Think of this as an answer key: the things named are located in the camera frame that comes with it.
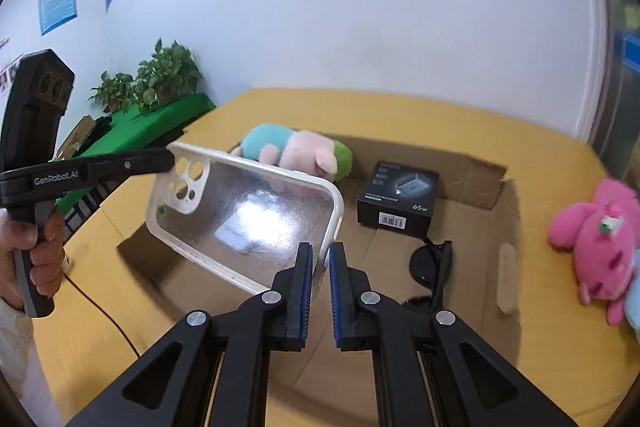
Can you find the left gripper black camera box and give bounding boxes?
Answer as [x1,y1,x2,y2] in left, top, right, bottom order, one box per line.
[1,49,75,171]

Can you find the pink bear plush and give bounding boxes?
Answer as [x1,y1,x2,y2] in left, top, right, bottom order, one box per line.
[548,179,639,326]

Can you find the green potted plant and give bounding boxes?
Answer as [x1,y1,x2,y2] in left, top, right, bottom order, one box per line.
[134,39,203,114]

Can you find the person white sleeve forearm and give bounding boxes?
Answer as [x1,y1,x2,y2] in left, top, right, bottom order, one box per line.
[0,300,65,427]

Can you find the black UGREEN charger box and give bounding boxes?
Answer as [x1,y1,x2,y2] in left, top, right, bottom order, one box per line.
[357,161,439,239]

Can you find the green cloth covered table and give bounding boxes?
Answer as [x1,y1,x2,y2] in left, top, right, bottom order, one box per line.
[54,92,218,216]

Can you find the blue plush with red collar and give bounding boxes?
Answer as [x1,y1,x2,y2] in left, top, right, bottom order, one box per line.
[624,275,640,343]

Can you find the blue wall poster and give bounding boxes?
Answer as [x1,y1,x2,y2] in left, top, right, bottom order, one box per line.
[38,0,77,36]

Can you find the black sunglasses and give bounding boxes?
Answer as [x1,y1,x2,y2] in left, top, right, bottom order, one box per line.
[404,239,454,315]

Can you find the white clear phone case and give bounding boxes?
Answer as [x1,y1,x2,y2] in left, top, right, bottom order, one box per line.
[145,142,344,295]

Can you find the person left hand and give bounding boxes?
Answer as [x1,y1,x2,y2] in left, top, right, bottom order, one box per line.
[1,209,65,311]

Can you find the pig plush in teal shirt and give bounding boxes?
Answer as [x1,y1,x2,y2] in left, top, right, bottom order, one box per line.
[230,124,354,182]

